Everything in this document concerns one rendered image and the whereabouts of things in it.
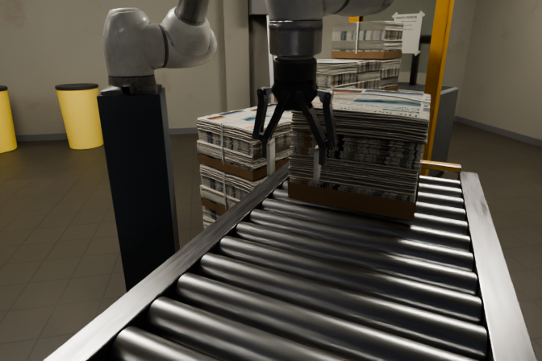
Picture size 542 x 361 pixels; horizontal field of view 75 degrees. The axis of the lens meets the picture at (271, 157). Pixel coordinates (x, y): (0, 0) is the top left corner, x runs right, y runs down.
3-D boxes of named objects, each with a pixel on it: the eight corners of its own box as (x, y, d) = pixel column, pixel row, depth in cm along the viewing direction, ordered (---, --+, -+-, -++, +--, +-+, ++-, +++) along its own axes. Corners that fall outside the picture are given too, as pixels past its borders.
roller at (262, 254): (225, 251, 74) (224, 230, 72) (481, 318, 56) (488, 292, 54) (212, 263, 70) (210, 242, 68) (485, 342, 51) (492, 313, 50)
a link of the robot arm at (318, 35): (278, 21, 64) (278, 55, 66) (260, 22, 56) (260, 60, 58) (327, 21, 61) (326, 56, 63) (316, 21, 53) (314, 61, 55)
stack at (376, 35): (323, 199, 275) (331, 22, 234) (342, 188, 296) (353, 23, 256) (368, 214, 250) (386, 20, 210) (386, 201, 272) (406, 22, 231)
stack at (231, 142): (204, 267, 192) (193, 117, 166) (323, 199, 275) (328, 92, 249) (255, 300, 168) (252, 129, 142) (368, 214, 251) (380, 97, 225)
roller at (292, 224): (253, 223, 85) (252, 204, 84) (473, 271, 67) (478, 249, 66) (243, 233, 81) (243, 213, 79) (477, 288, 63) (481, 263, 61)
